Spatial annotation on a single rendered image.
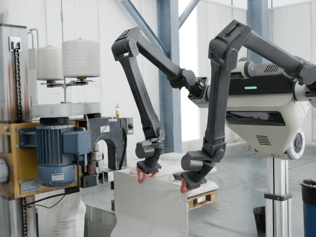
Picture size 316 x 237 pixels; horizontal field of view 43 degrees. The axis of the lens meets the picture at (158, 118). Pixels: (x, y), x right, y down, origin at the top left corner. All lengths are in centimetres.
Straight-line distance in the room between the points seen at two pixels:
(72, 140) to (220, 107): 60
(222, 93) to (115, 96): 591
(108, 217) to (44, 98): 342
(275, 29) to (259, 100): 883
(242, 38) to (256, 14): 934
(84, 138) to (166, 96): 636
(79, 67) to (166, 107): 630
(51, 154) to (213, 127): 66
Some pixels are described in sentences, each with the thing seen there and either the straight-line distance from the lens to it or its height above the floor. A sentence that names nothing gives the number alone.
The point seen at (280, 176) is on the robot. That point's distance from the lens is 200.
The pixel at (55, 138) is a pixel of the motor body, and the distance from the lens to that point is 163.
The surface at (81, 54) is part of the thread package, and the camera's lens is 171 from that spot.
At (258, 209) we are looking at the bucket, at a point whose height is 23.
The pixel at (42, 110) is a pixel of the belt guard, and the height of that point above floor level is 139.
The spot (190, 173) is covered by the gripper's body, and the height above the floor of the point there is 114.
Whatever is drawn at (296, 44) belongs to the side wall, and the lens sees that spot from 1027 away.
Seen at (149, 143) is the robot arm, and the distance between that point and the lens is 166.
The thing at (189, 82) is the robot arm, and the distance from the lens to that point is 185.
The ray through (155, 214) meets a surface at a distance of 175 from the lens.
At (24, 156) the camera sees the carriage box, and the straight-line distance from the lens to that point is 178.
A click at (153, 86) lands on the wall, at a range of 783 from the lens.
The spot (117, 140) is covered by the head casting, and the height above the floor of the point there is 122.
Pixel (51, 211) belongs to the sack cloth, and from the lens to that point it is 232.
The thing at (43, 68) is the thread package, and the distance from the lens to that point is 194.
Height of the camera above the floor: 143
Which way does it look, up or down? 3 degrees down
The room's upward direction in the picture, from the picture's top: 2 degrees counter-clockwise
